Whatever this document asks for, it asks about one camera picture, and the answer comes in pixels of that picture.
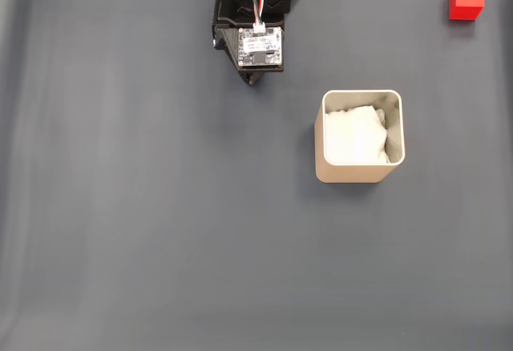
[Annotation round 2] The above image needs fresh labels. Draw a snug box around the multicolour camera cable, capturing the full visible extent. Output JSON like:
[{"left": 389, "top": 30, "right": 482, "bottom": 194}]
[{"left": 248, "top": 0, "right": 269, "bottom": 34}]

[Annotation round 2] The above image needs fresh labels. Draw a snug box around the beige square box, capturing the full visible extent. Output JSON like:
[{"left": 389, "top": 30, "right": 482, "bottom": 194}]
[{"left": 314, "top": 89, "right": 406, "bottom": 185}]

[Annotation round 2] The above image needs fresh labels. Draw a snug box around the white crumpled tissue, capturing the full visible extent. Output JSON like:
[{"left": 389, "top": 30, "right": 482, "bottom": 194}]
[{"left": 325, "top": 104, "right": 392, "bottom": 164}]

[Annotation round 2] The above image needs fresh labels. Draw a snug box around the camera circuit board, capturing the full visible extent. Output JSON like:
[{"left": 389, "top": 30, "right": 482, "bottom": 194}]
[{"left": 237, "top": 25, "right": 285, "bottom": 67}]

